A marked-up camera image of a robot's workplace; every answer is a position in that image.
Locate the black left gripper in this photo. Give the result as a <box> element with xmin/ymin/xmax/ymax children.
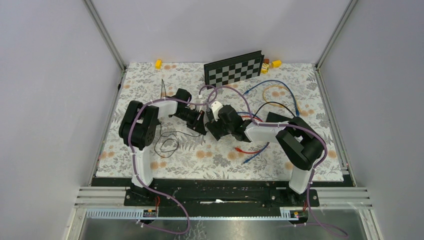
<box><xmin>174</xmin><ymin>107</ymin><xmax>206</xmax><ymax>135</ymax></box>

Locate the black ribbed network switch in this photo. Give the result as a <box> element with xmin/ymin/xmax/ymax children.
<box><xmin>266</xmin><ymin>112</ymin><xmax>292</xmax><ymax>123</ymax></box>

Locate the yellow ethernet cable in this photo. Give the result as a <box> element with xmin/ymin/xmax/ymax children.
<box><xmin>262</xmin><ymin>84</ymin><xmax>302</xmax><ymax>115</ymax></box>

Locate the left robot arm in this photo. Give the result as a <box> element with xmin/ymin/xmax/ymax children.
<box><xmin>118</xmin><ymin>88</ymin><xmax>207</xmax><ymax>206</ymax></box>

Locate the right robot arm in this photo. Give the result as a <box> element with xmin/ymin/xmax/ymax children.
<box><xmin>205</xmin><ymin>104</ymin><xmax>326</xmax><ymax>206</ymax></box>

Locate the floral patterned table mat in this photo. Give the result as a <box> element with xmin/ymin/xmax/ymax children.
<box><xmin>95</xmin><ymin>62</ymin><xmax>343</xmax><ymax>182</ymax></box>

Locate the checkerboard calibration board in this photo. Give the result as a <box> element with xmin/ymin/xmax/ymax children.
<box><xmin>203</xmin><ymin>50</ymin><xmax>265</xmax><ymax>87</ymax></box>

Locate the small toy figure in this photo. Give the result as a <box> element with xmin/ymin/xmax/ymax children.
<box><xmin>260</xmin><ymin>58</ymin><xmax>270</xmax><ymax>74</ymax></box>

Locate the yellow block left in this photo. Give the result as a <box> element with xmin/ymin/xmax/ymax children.
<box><xmin>155</xmin><ymin>59</ymin><xmax>163</xmax><ymax>70</ymax></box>

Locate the yellow block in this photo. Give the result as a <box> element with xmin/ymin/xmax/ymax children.
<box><xmin>155</xmin><ymin>59</ymin><xmax>163</xmax><ymax>70</ymax></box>
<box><xmin>271</xmin><ymin>60</ymin><xmax>282</xmax><ymax>68</ymax></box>

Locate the yellow block right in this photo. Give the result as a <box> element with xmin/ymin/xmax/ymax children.
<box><xmin>271</xmin><ymin>60</ymin><xmax>282</xmax><ymax>68</ymax></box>

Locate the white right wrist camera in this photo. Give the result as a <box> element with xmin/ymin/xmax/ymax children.
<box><xmin>210</xmin><ymin>101</ymin><xmax>223</xmax><ymax>122</ymax></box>

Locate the red ethernet cable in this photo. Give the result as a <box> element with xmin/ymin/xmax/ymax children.
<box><xmin>234</xmin><ymin>114</ymin><xmax>266</xmax><ymax>155</ymax></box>

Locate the thin black power cable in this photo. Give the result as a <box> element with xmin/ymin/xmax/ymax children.
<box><xmin>153</xmin><ymin>78</ymin><xmax>200</xmax><ymax>159</ymax></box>

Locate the black ethernet cable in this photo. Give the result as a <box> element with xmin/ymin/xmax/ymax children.
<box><xmin>253</xmin><ymin>101</ymin><xmax>296</xmax><ymax>118</ymax></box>

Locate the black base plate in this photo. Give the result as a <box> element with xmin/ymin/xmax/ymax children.
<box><xmin>78</xmin><ymin>176</ymin><xmax>354</xmax><ymax>218</ymax></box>

